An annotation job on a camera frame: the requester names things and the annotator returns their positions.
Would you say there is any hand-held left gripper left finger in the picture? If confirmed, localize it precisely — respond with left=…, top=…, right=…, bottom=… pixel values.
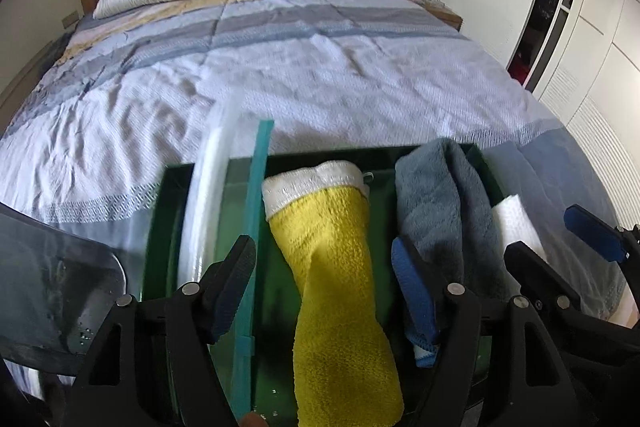
left=72, top=234, right=258, bottom=427

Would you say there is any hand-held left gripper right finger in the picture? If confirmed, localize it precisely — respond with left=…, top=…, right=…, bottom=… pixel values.
left=391, top=237, right=571, bottom=427

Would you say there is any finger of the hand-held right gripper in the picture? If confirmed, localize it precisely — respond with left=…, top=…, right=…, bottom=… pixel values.
left=563, top=204, right=640, bottom=264
left=503, top=241, right=583, bottom=314

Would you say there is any white waffle cloth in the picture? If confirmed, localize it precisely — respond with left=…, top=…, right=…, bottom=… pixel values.
left=490, top=193, right=548, bottom=263

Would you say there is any yellow towel with white cuff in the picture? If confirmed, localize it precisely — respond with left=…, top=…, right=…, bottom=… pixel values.
left=261, top=161, right=405, bottom=427

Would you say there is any green tray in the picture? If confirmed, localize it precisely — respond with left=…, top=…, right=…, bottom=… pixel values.
left=135, top=142, right=506, bottom=427

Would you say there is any grey towel with blue trim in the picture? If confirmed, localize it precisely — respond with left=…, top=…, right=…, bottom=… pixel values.
left=395, top=138, right=523, bottom=368

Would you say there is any grey glass pitcher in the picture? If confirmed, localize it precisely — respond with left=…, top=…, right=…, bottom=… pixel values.
left=0, top=202, right=126, bottom=378

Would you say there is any striped blue yellow bedspread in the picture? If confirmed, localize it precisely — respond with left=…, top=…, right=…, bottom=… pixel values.
left=0, top=0, right=631, bottom=408

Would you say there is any wooden nightstand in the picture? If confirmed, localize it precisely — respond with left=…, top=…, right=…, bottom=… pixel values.
left=410, top=0, right=463, bottom=30

